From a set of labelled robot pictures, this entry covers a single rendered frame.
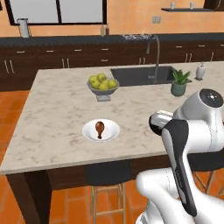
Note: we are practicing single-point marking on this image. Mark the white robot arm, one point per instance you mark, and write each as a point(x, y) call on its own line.
point(201, 131)

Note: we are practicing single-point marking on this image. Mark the brown chicken drumstick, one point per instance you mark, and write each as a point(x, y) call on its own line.
point(99, 127)

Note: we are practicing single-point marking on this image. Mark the grey fruit bowl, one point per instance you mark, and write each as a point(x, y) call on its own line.
point(102, 92)

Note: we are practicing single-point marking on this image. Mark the white plate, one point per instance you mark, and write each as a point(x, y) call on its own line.
point(110, 131)

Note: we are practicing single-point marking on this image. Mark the yellow-green apple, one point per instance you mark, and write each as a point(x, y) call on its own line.
point(93, 79)
point(95, 84)
point(103, 86)
point(101, 77)
point(112, 84)

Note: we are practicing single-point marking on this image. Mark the dark grey sink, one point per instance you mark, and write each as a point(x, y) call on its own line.
point(134, 76)

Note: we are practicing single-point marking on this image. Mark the marble-topped wooden kitchen island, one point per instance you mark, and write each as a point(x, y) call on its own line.
point(58, 110)

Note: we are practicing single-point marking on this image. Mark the dark-seated wooden stool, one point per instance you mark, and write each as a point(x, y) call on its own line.
point(204, 162)
point(108, 173)

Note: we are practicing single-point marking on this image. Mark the dark brown cupboard run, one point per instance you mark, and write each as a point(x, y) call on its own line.
point(87, 55)

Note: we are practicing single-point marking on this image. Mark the grey curved tap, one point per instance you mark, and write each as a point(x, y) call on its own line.
point(157, 58)

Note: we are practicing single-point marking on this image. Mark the green potted plant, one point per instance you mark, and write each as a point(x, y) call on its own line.
point(178, 86)

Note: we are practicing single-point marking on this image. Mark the pale glass bottle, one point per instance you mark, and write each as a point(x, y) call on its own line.
point(102, 30)

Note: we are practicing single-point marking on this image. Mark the dark brown bottle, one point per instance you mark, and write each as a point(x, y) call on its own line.
point(107, 30)

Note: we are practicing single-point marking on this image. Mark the white soap dispenser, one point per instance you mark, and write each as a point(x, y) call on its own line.
point(200, 71)

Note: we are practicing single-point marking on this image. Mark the black-framed window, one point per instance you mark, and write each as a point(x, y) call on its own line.
point(55, 10)

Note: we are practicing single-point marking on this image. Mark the grey metal jug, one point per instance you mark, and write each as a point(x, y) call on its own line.
point(24, 27)

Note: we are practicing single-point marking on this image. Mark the white cup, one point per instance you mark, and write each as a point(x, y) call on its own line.
point(192, 5)
point(173, 5)

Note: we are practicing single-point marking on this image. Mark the grey wall socket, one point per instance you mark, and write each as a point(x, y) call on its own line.
point(156, 19)

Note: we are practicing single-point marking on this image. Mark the dark wall shelf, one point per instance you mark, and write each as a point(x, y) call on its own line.
point(186, 9)

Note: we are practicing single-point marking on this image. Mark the dark brown wall cupboard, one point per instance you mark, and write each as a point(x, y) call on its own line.
point(214, 4)

